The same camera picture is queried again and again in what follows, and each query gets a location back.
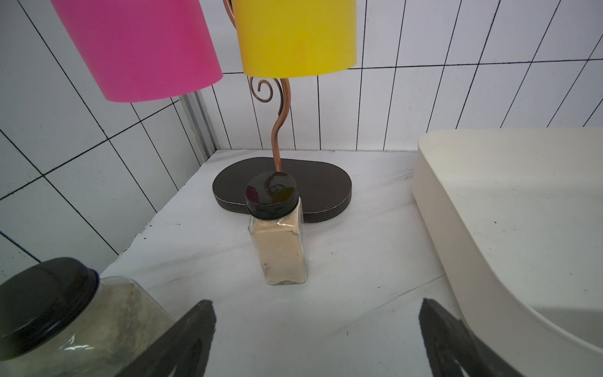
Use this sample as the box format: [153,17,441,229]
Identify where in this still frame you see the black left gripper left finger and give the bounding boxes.
[118,300,217,377]

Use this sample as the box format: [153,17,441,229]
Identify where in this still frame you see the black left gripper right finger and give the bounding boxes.
[419,298,521,376]

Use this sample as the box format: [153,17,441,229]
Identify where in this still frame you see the cream plastic storage box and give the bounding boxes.
[412,127,602,376]

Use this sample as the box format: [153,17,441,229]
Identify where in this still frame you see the glass jar with grey contents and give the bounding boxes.
[1,257,174,376]

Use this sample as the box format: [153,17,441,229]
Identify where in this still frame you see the glass jar with beige contents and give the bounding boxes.
[245,171,308,285]

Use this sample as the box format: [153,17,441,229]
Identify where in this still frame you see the pink plastic goblet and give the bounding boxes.
[52,0,223,103]

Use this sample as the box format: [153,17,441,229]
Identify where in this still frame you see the yellow plastic goblet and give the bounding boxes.
[232,0,357,79]

